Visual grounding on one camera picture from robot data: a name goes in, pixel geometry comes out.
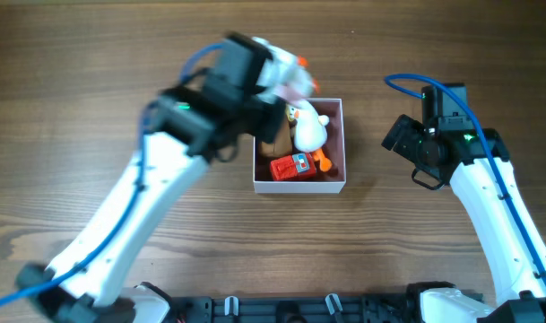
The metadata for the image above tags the brown plush toy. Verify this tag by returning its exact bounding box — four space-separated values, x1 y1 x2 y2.
258 118 293 159

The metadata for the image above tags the pink pig toy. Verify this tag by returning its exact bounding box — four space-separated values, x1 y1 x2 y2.
273 54 318 103

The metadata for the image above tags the white plush duck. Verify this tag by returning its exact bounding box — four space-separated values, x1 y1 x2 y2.
286 100 333 172

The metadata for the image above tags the red toy truck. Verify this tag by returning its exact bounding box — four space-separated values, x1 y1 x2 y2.
270 153 316 181

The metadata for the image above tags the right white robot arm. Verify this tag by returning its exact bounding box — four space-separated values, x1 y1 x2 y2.
382 74 546 322

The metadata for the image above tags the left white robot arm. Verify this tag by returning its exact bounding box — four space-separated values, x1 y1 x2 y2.
15 84 289 322

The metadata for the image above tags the white box pink inside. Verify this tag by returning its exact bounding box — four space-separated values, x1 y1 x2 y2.
253 98 347 194

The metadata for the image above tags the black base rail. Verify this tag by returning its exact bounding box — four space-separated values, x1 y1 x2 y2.
119 281 484 323

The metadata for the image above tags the left blue cable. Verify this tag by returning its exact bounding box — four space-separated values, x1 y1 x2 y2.
0 42 227 315

